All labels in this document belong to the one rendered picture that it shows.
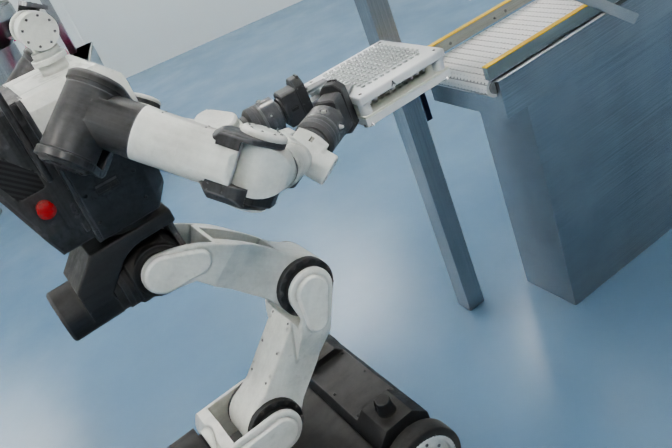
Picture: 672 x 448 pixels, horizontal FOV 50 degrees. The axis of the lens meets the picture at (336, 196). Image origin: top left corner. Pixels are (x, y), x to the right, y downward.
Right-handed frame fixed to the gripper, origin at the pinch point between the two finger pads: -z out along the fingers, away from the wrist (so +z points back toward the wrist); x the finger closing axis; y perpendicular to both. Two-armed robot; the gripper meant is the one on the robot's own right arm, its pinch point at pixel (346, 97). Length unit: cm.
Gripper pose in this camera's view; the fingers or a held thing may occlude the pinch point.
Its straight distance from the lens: 158.7
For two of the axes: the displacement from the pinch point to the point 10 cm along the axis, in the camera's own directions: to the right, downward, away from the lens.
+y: 8.5, -0.8, -5.2
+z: -3.8, 5.8, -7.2
